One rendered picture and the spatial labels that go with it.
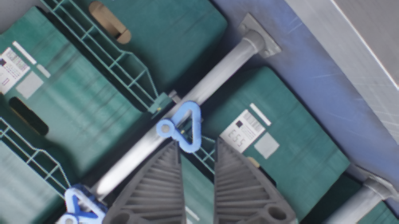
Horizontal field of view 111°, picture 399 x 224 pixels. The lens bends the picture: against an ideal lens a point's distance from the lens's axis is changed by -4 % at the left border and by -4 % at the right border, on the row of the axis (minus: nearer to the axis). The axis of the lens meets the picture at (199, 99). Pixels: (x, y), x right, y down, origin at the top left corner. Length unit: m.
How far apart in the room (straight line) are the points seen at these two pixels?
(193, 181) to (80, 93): 0.32
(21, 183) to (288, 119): 0.64
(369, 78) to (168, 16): 0.33
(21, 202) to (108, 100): 0.33
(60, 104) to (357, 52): 0.51
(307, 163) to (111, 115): 0.46
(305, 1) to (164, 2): 0.25
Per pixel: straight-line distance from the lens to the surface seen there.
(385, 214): 0.68
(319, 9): 0.22
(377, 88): 0.27
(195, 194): 0.40
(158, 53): 0.32
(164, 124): 0.27
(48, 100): 0.45
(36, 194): 0.56
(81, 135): 0.42
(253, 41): 0.30
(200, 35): 0.33
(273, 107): 0.36
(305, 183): 0.46
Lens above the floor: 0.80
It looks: 3 degrees up
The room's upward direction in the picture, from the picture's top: 134 degrees counter-clockwise
